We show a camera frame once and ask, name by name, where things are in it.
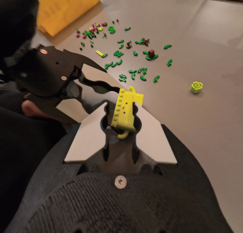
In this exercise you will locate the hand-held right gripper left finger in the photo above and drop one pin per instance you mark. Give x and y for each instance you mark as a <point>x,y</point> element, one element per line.
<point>85,140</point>

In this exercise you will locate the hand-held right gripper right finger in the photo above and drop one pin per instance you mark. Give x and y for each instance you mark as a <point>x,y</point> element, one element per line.
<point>155,141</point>

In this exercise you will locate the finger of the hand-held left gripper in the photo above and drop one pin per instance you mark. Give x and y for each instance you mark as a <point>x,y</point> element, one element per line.
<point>70,109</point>
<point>100,75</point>

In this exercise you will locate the lime green brick figure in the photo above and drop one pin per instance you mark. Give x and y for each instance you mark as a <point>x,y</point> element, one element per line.
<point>125,115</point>

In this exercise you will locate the person's left hand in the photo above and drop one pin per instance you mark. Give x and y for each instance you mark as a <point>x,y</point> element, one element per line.
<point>30,108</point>

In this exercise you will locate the yellow flat tile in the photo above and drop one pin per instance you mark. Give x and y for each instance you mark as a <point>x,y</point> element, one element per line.
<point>99,53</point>

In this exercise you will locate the scattered green leaf pieces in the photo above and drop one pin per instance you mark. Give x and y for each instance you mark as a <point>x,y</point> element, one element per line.
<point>118,54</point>

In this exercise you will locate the pile of small colourful pieces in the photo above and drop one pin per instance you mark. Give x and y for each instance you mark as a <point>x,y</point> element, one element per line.
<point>91,30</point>

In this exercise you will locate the brown round brick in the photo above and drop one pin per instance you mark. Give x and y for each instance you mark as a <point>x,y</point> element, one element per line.
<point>151,53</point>

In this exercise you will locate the brown branch piece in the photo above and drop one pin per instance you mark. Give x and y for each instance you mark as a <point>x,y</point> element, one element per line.
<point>145,42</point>

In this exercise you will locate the yellow storage bin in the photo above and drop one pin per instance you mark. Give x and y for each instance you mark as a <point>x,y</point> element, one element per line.
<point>66,9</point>

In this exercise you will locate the lime green round brick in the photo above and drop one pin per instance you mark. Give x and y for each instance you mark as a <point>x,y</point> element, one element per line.
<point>196,87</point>

